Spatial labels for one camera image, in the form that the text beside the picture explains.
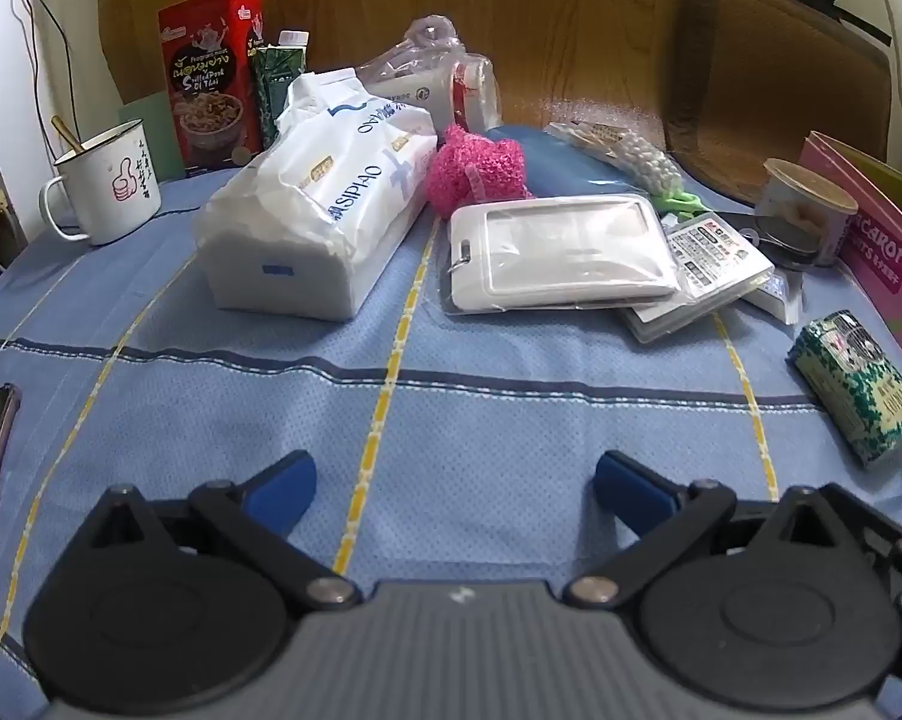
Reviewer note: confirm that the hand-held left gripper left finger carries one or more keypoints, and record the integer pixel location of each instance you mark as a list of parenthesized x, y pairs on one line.
[(286, 484)]

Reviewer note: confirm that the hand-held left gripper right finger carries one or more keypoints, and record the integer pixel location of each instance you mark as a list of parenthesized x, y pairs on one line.
[(631, 487)]

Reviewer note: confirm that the pink storage box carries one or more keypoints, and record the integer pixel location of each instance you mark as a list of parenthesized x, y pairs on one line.
[(878, 255)]

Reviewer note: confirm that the clear plastic box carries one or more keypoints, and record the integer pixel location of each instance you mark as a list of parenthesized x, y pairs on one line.
[(709, 255)]

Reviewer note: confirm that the pink knitted scrubber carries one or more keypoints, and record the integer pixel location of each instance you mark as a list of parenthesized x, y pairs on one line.
[(477, 169)]

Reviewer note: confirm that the green patterned box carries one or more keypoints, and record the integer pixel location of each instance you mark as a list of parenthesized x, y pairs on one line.
[(856, 382)]

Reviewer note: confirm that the blue striped tablecloth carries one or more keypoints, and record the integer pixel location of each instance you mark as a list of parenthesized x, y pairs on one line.
[(451, 405)]

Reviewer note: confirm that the small white packet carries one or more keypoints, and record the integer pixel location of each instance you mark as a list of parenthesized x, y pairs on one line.
[(777, 296)]

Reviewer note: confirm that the white card holder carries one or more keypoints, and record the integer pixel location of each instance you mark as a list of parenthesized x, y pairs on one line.
[(563, 255)]

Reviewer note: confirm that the clear plastic cup with lid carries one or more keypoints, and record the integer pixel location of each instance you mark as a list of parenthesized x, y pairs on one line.
[(807, 210)]

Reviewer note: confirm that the white tissue pack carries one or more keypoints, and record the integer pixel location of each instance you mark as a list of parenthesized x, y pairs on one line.
[(308, 195)]

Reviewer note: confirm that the blue folded cloth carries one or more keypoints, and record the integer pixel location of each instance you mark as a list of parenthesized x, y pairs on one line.
[(571, 169)]

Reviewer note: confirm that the white beads in bag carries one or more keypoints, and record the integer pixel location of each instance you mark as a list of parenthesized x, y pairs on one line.
[(631, 150)]

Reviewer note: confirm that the white enamel mug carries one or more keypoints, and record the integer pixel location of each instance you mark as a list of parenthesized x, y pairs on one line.
[(113, 184)]

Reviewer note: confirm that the green board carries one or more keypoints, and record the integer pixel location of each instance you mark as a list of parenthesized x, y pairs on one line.
[(158, 142)]

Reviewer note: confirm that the green drink carton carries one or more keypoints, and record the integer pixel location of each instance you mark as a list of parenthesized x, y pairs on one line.
[(274, 82)]

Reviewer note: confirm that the red snack tin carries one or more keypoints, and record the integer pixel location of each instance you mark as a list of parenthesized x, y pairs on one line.
[(211, 82)]

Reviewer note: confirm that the metal spoon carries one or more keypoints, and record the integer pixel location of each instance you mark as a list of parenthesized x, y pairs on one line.
[(68, 133)]

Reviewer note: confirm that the brown wooden chair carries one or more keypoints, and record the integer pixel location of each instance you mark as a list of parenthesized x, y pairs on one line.
[(781, 82)]

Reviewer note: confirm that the plastic bag with white bottle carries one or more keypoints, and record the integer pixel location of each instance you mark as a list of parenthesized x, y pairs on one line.
[(436, 82)]

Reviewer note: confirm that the wooden panel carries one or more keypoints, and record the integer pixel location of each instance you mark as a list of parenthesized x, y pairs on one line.
[(571, 22)]

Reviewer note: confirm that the black tape strips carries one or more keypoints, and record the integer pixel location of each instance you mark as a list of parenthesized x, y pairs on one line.
[(833, 4)]

